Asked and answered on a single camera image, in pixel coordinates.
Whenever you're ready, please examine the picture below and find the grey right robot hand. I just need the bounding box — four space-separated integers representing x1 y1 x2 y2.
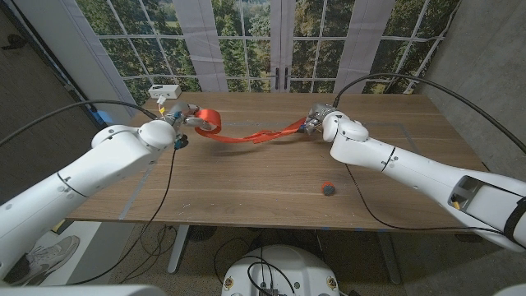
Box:
303 102 338 135

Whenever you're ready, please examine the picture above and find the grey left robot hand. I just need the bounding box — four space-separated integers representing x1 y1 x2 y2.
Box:
164 101 213 132

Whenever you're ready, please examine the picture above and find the orange ribbon roll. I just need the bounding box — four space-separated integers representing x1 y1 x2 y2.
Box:
193 108 308 145

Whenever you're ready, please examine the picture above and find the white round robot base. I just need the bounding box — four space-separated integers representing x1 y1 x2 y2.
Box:
220 244 341 296

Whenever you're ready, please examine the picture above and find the white power strip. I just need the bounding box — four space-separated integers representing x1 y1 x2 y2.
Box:
147 84 182 99

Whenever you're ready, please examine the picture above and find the blue floor object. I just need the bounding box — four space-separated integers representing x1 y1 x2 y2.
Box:
95 109 116 125

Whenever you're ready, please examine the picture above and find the printed window backdrop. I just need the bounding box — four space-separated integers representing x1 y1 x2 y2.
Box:
73 0 461 106

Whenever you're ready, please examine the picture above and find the black ribbed round object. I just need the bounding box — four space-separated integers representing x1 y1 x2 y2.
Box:
187 224 218 243

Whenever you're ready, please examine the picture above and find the white table leg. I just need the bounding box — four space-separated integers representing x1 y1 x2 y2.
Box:
167 224 190 275

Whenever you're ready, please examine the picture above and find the grey table leg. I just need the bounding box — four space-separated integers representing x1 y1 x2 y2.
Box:
376 229 402 285

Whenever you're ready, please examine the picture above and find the white floor mat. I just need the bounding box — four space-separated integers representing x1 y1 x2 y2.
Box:
40 221 104 285

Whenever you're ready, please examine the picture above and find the grey sneaker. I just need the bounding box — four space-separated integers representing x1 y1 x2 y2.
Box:
12 234 81 285

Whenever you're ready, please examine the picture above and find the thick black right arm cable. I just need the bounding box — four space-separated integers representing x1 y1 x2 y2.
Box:
332 72 526 155

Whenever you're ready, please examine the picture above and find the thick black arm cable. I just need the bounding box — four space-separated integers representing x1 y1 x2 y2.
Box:
0 99 159 147
332 72 526 155

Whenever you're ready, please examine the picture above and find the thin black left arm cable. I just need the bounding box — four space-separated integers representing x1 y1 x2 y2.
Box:
69 148 178 285

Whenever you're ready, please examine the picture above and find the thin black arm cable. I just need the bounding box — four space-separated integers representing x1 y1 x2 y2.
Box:
69 148 178 285
344 164 505 235

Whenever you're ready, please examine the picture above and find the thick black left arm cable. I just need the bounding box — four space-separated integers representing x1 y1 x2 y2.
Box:
0 99 159 147

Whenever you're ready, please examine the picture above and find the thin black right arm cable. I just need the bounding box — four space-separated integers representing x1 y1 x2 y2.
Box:
344 164 505 235

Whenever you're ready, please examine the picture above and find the black floor cable loop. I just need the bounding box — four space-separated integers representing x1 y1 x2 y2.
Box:
118 224 178 284

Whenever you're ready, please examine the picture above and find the black base cable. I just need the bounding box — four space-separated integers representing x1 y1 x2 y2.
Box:
213 237 298 296

